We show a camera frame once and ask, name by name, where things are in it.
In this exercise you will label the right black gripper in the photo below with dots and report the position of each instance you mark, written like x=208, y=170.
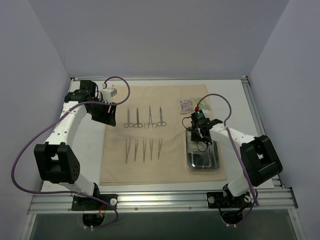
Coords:
x=200, y=131

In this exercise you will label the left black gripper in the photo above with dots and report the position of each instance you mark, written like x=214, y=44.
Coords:
x=100, y=111

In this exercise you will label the surgical scissors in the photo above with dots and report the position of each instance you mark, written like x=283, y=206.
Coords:
x=129, y=123

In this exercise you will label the green gauze packet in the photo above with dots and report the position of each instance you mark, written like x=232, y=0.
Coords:
x=192, y=146
x=204, y=104

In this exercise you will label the purple printed sterile packet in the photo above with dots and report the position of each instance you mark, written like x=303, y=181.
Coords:
x=185, y=105

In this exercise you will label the metal instrument tray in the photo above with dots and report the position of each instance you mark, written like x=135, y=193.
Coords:
x=205, y=159

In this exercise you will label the surgical forceps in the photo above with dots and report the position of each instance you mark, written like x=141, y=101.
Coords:
x=127, y=149

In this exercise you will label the silver ring-handled hemostat clamp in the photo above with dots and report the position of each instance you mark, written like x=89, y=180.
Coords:
x=150, y=123

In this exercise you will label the straight silver tweezers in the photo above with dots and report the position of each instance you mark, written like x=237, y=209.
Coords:
x=136, y=149
x=144, y=148

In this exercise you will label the beige cloth wrap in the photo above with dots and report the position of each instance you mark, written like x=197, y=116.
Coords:
x=172, y=164

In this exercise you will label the curved tip silver tweezers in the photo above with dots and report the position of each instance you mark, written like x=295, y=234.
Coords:
x=151, y=146

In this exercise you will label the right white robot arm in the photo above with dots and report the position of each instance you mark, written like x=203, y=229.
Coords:
x=257, y=156

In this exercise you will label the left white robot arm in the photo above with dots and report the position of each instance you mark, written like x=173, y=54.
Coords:
x=56, y=161

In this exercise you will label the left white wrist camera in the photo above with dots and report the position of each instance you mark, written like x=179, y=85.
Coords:
x=108, y=92

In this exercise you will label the right side aluminium rail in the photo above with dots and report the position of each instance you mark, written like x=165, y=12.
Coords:
x=251, y=123

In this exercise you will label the aluminium rail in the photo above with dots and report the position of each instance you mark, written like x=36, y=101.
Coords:
x=155, y=202
x=251, y=123

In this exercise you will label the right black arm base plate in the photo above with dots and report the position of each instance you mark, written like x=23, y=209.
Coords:
x=223, y=200

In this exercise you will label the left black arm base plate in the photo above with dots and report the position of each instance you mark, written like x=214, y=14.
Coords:
x=81, y=203

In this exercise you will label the front aluminium rail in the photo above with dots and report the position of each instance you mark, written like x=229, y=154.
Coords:
x=155, y=202

